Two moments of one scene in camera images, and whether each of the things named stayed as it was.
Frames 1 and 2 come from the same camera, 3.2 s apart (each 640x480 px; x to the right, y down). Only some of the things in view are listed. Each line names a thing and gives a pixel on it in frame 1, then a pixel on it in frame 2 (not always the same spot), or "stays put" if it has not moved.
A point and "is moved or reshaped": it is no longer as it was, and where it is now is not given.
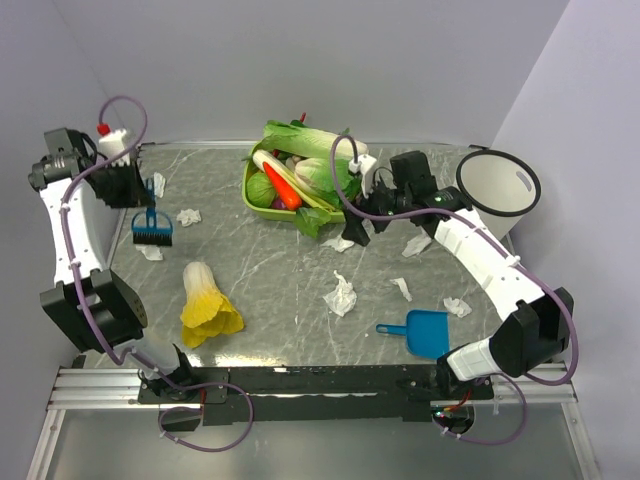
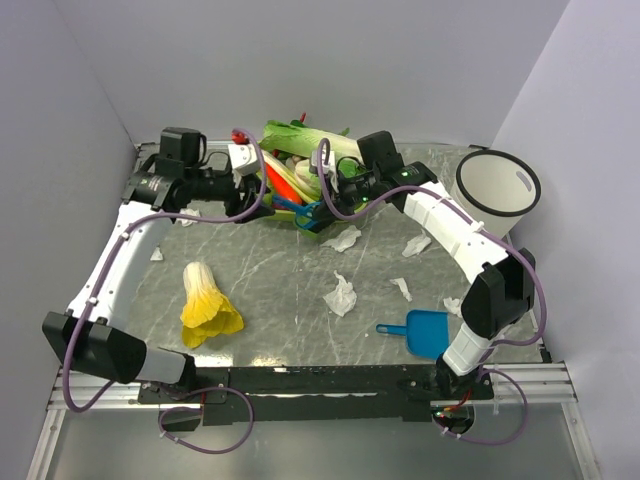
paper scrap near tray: [338, 243] stays put
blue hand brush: [152, 227] is moved or reshaped
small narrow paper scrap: [402, 285] stays put
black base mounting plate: [315, 395] stays put
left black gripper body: [119, 185] -> [235, 205]
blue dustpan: [427, 332] stays put
